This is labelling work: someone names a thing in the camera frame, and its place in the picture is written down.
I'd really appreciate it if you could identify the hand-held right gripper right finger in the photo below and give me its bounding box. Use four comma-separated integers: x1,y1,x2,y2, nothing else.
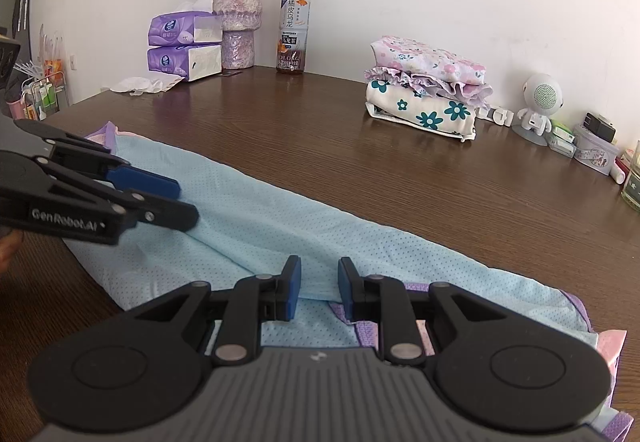
337,256,503,365

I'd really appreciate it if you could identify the folded cream teal-flower garment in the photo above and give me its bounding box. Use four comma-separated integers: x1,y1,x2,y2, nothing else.
365,79,478,143

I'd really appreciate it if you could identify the folded pink floral garment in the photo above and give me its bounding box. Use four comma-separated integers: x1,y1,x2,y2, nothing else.
364,36,495,105

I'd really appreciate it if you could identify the small plastic box with items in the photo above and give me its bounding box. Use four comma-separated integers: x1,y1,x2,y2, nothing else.
572,124,621,177

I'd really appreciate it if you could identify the pink blue mesh vest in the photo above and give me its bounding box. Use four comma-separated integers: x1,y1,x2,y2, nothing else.
62,121,636,442

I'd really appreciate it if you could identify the person's left hand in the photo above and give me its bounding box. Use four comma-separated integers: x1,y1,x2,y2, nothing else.
0,229,25,273

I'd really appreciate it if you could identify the black charger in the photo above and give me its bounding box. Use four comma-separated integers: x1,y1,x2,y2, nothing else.
585,111,617,144

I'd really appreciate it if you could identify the green white small packet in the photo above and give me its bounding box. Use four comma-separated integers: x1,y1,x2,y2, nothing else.
550,119,576,143

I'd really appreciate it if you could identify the crumpled white wrapper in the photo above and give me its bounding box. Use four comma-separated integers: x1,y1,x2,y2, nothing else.
110,74,185,97

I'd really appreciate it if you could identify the purple tissue pack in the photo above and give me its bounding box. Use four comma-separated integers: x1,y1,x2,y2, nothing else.
147,0,223,47
146,43,222,83

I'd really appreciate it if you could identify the glass cup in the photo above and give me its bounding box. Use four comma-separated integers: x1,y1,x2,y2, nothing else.
620,139,640,213

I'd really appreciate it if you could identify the wire rack with small items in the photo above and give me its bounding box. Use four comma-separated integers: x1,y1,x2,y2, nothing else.
7,22,69,123

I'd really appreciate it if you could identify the tea bottle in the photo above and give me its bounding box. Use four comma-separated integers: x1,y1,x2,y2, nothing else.
276,0,312,75

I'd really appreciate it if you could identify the red white small tube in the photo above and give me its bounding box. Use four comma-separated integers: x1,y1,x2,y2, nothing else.
609,154,628,185

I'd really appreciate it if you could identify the white robot-shaped speaker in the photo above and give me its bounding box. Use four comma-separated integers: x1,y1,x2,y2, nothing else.
511,73,563,145

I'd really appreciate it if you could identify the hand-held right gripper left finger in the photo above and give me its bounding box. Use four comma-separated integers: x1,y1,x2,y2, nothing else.
132,254,303,365

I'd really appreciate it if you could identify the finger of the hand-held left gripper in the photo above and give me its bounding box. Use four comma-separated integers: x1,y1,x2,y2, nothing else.
32,156,201,233
12,118,182,200

